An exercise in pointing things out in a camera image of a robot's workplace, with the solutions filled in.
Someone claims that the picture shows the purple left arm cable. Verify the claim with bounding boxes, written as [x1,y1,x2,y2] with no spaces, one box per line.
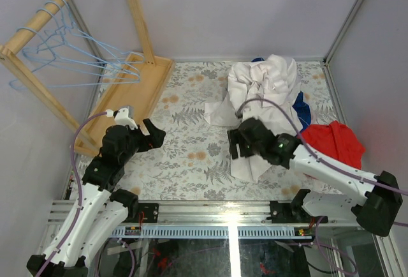
[34,110,138,277]

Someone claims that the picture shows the blue plaid shirt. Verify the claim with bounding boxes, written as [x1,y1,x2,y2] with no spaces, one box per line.
[250,55,312,131]

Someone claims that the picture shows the light blue wire hanger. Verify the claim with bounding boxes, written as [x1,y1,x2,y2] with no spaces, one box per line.
[20,10,145,84]

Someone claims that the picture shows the floral table cover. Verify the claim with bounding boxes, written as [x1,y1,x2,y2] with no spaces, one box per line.
[118,62,335,200]

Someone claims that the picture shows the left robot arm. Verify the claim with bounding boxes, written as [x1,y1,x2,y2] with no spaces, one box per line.
[27,119,166,276]

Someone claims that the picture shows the blue hanger of white shirt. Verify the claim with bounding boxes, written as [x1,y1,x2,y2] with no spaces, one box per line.
[23,0,138,79]

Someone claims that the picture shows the wooden clothes rack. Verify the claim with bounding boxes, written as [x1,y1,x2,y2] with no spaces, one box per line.
[0,0,175,158]

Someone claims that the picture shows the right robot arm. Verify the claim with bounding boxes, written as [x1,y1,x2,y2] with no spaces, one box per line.
[228,117,403,237]

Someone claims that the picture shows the red cloth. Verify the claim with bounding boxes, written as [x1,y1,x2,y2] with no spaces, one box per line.
[302,121,365,169]

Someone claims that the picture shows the aluminium rail frame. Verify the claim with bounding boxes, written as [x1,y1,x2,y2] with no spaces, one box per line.
[46,199,407,276]

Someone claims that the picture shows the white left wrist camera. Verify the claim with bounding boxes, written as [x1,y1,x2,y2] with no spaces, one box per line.
[105,105,138,130]

